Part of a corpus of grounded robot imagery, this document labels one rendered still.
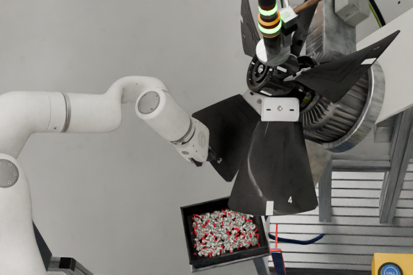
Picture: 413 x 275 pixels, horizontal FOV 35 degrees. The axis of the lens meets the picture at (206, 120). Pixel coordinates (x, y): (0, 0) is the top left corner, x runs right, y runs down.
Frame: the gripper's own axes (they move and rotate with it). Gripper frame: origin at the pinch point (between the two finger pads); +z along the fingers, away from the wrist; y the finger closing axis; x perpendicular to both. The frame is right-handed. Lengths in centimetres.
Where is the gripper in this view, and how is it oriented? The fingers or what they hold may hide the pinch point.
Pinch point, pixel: (208, 154)
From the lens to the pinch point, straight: 178.4
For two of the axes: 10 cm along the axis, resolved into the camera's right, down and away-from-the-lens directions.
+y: 0.8, -8.9, 4.4
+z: 4.4, 4.3, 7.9
